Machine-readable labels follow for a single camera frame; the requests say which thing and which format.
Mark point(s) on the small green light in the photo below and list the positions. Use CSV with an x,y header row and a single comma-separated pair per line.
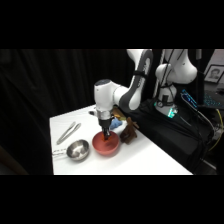
x,y
171,113

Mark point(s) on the steel measuring cup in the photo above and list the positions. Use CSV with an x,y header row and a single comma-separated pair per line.
x,y
78,150

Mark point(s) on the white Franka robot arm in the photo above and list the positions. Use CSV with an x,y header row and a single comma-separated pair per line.
x,y
133,90

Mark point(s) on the black curtain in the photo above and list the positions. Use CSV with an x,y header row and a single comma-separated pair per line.
x,y
33,100

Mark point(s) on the framed portrait picture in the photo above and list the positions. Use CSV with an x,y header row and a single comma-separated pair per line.
x,y
214,73

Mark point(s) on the brown plush toy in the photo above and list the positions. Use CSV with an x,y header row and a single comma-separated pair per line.
x,y
129,131

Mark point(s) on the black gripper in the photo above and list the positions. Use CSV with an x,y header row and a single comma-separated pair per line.
x,y
104,124

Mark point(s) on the black robot stand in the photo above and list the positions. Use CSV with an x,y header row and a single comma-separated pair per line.
x,y
166,133

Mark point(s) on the blue lit device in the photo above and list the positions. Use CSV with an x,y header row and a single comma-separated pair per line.
x,y
190,98

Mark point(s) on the blue soft toy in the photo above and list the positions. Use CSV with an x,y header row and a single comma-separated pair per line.
x,y
115,124

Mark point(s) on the metal tongs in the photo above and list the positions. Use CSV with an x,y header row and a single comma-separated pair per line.
x,y
68,132

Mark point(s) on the tan wrist camera box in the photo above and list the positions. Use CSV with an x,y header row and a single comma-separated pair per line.
x,y
116,113

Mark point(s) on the black upright pole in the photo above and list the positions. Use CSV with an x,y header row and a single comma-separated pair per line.
x,y
199,73

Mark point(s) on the pink bowl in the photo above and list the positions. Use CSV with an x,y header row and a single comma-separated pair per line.
x,y
105,146

